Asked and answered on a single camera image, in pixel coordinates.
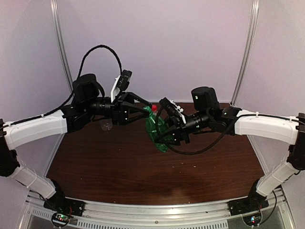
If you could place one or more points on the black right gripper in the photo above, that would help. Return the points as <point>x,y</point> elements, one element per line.
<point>180,133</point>

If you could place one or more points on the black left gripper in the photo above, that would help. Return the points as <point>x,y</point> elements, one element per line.
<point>120,109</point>

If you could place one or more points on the green plastic bottle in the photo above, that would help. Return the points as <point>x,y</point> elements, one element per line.
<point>150,128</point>

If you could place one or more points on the clear bottle white cap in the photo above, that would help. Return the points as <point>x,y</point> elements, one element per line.
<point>106,124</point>

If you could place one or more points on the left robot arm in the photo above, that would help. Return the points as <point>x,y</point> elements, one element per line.
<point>88,101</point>

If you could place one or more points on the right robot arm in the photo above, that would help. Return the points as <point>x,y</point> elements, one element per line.
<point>236,121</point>

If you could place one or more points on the red bottle cap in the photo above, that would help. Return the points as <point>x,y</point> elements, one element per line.
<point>154,108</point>

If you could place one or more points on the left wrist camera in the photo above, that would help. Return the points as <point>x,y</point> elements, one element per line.
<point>121,84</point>

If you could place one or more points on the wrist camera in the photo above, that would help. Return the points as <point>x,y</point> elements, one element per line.
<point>173,109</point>
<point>121,84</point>

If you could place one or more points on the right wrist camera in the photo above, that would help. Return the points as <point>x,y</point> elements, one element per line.
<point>173,109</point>

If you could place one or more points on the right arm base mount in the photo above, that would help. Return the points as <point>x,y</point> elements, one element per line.
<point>253,202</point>

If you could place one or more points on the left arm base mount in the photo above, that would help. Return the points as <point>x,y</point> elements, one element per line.
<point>60,203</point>

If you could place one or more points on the aluminium front rail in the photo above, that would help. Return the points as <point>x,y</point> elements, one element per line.
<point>97,215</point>

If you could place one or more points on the left aluminium frame post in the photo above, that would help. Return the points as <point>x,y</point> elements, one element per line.
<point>60,41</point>

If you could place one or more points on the aluminium frame post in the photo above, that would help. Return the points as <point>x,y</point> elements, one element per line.
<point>60,41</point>
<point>254,15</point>

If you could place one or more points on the right aluminium frame post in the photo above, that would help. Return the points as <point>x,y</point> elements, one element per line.
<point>254,15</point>

